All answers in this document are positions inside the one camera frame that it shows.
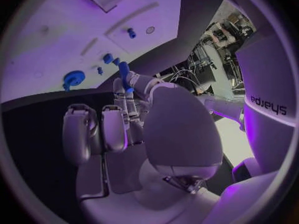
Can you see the blue short cylinder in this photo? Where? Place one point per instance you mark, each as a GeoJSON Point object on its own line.
{"type": "Point", "coordinates": [108, 58]}

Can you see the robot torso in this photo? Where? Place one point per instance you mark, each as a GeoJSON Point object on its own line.
{"type": "Point", "coordinates": [264, 78]}

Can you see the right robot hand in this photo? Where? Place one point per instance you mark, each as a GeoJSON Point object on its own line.
{"type": "Point", "coordinates": [182, 127]}

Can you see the small blue peg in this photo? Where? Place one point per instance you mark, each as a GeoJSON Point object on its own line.
{"type": "Point", "coordinates": [100, 70]}

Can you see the white task board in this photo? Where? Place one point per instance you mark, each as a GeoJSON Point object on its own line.
{"type": "Point", "coordinates": [58, 46]}

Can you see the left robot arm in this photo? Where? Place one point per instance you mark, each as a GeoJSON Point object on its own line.
{"type": "Point", "coordinates": [224, 104]}

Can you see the cluttered workshop desk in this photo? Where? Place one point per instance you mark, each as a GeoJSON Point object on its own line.
{"type": "Point", "coordinates": [227, 33]}

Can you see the blue plug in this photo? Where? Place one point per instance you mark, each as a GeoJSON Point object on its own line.
{"type": "Point", "coordinates": [116, 61]}

